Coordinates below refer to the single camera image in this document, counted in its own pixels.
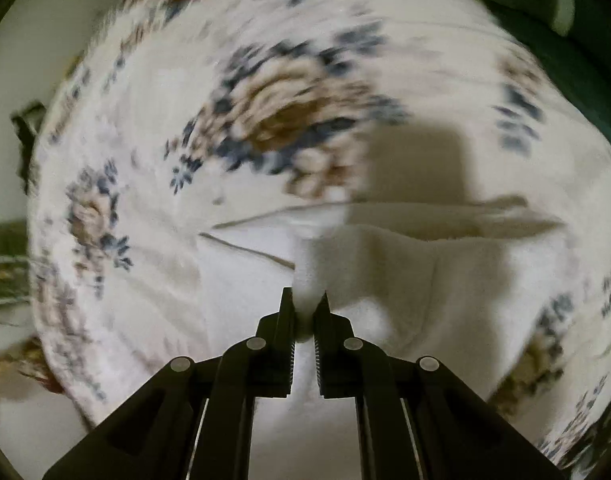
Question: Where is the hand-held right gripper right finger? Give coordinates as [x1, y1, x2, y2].
[313, 291, 569, 480]

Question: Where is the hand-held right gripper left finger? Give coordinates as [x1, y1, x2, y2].
[42, 287, 297, 480]

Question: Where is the white floral garment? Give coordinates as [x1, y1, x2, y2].
[28, 0, 611, 476]

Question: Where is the floral bed sheet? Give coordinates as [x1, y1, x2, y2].
[0, 102, 66, 396]

